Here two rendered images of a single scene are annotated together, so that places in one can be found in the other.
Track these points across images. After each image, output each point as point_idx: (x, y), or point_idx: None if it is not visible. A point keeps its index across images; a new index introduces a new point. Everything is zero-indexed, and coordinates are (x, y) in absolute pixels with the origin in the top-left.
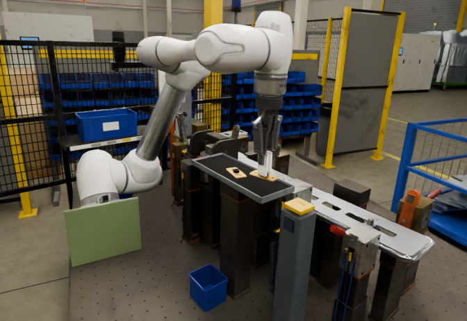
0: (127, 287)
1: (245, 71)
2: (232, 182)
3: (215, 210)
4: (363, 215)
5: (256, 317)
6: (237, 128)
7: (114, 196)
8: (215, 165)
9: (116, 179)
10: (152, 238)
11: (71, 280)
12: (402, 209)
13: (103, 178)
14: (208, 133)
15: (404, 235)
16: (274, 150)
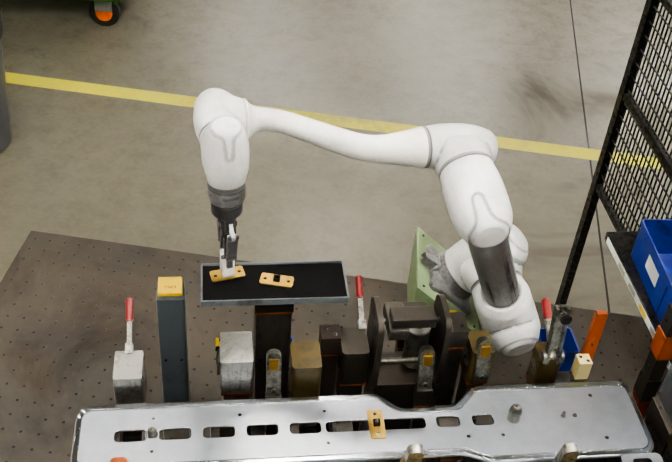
0: (340, 316)
1: None
2: (251, 262)
3: (366, 376)
4: (170, 445)
5: (216, 393)
6: (562, 446)
7: (445, 275)
8: (314, 275)
9: (465, 269)
10: None
11: (383, 280)
12: None
13: (460, 251)
14: (432, 307)
15: (105, 445)
16: (222, 256)
